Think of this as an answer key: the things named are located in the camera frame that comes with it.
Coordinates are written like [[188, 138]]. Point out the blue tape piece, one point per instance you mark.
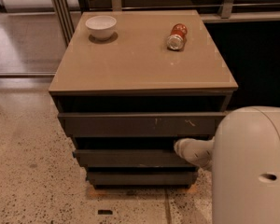
[[74, 154]]

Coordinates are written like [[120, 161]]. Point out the wooden base board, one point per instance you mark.
[[130, 191]]

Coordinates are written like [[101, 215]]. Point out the orange soda can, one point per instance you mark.
[[177, 37]]

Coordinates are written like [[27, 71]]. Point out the metal railing frame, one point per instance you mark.
[[177, 0]]

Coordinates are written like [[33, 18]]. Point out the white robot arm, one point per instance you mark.
[[244, 158]]

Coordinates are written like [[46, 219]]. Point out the grey drawer cabinet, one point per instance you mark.
[[135, 72]]

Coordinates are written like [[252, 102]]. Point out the white ceramic bowl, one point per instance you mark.
[[101, 27]]

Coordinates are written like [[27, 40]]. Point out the grey drawer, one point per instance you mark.
[[140, 124], [142, 179], [132, 158]]

